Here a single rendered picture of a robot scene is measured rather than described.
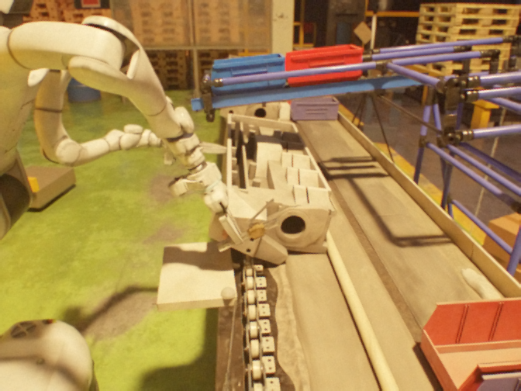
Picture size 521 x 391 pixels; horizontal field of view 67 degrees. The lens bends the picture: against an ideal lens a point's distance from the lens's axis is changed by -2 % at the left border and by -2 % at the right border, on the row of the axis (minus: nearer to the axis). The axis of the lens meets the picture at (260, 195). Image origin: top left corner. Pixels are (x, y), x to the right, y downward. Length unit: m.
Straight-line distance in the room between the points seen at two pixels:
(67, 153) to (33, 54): 0.68
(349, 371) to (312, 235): 0.49
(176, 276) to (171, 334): 1.02
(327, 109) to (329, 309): 2.06
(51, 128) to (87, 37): 0.69
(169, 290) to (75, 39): 0.71
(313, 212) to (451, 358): 0.56
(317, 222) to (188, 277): 0.45
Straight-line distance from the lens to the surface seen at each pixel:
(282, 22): 7.35
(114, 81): 0.73
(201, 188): 1.06
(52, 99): 1.40
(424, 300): 1.28
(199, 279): 1.21
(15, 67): 0.87
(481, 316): 1.11
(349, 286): 1.22
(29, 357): 1.88
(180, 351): 2.13
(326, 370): 1.03
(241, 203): 1.23
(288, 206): 1.30
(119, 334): 2.29
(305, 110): 3.01
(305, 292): 1.23
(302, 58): 1.66
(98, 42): 0.74
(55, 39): 0.77
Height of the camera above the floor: 1.51
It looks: 25 degrees down
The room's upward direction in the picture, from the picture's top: straight up
